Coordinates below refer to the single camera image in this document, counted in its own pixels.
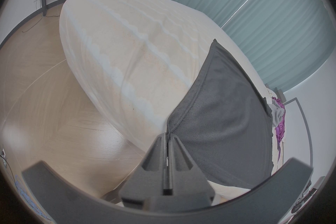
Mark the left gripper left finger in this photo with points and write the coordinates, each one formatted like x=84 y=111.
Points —
x=152 y=178

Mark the bed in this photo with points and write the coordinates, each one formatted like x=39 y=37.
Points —
x=118 y=47

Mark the black T-shirt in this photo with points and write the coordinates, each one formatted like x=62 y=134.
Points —
x=223 y=118

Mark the purple garment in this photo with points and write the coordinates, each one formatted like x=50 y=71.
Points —
x=280 y=129

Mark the grey garment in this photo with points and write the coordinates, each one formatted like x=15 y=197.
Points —
x=278 y=114

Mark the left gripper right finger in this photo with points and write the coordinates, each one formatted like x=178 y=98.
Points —
x=183 y=178

